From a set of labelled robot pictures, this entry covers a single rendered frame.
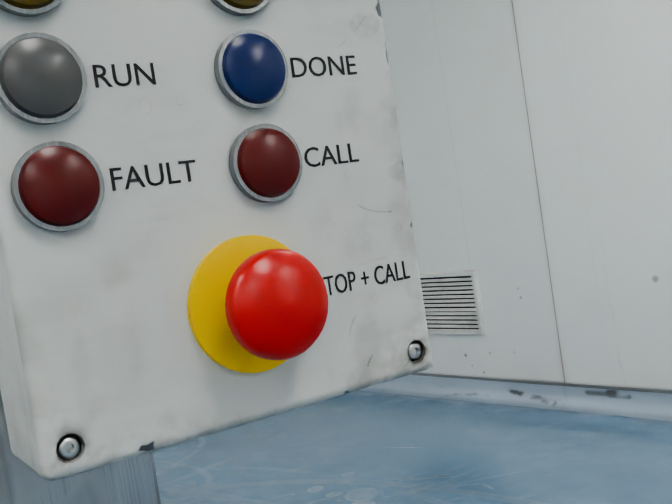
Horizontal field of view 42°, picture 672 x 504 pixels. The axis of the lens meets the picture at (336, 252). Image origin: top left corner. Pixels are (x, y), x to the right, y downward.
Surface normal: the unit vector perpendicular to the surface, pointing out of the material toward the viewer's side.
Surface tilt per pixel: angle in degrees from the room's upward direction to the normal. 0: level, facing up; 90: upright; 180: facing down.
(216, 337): 90
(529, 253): 90
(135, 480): 90
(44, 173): 88
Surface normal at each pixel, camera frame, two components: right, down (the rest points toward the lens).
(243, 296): 0.15, -0.15
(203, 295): 0.55, -0.04
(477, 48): -0.75, 0.15
